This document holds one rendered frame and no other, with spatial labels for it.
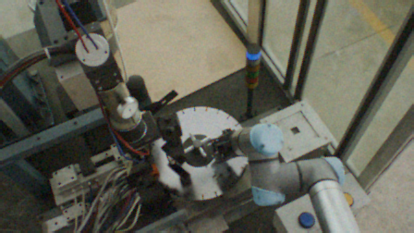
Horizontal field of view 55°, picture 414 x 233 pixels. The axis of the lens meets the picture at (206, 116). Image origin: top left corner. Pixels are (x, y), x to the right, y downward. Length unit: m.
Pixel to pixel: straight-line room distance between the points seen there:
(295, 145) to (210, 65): 0.56
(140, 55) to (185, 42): 0.21
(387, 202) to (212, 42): 1.28
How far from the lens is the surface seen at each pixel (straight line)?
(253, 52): 1.25
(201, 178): 1.27
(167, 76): 1.71
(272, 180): 0.96
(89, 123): 1.32
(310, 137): 1.41
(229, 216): 1.43
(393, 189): 2.42
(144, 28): 1.90
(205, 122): 1.35
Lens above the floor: 2.13
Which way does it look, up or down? 60 degrees down
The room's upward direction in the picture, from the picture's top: 7 degrees counter-clockwise
